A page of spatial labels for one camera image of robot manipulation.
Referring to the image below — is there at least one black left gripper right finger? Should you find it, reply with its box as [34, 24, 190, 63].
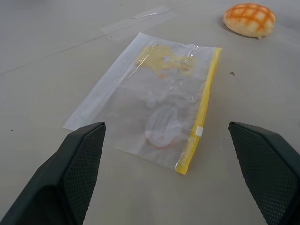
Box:
[228, 121, 300, 225]

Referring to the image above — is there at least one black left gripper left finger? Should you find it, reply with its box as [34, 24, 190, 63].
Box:
[0, 121, 106, 225]

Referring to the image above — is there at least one clear yellow-zip plastic bag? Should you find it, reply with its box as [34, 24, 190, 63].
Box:
[62, 32, 223, 175]

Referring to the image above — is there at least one round orange-crusted bread bun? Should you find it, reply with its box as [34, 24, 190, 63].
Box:
[223, 3, 276, 39]

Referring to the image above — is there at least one clear tape strip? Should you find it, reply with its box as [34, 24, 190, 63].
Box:
[99, 5, 175, 43]

